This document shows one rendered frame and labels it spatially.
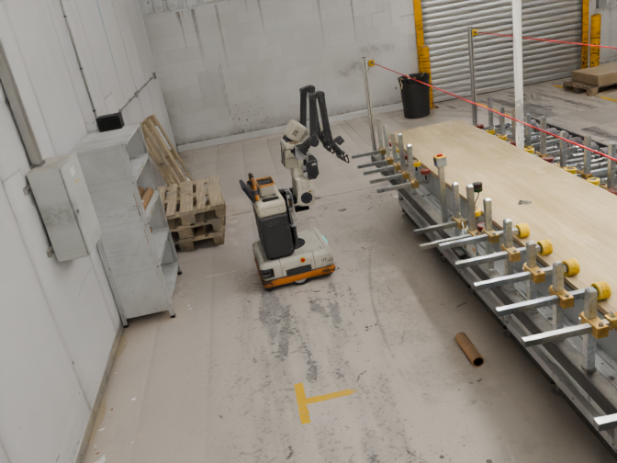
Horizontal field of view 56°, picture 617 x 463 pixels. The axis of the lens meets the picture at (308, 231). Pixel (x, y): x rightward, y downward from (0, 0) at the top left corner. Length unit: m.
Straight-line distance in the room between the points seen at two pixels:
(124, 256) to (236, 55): 6.54
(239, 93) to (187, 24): 1.46
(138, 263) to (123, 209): 0.47
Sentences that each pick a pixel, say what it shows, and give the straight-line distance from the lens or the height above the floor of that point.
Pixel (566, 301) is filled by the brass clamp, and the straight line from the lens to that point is 2.82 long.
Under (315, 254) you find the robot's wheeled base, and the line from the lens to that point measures 5.09.
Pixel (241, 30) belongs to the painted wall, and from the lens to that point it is 10.87.
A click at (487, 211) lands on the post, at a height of 1.09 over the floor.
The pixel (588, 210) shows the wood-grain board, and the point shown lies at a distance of 3.89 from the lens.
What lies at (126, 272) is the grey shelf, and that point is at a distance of 5.03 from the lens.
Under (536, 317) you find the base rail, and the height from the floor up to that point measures 0.70.
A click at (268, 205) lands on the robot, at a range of 4.89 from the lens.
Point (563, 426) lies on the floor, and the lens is 3.61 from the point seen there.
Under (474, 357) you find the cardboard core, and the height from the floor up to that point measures 0.07.
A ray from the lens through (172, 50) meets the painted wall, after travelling 10.93.
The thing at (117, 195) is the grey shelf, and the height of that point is 1.16.
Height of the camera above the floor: 2.40
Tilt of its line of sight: 22 degrees down
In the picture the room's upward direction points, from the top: 10 degrees counter-clockwise
